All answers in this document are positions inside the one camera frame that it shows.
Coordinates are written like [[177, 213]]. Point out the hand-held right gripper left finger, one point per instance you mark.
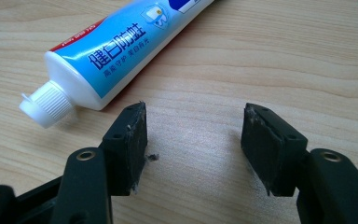
[[126, 155]]

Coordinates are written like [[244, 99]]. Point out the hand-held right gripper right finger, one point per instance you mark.
[[267, 149]]

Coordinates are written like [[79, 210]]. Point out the blue and white toothpaste tube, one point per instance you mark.
[[115, 53]]

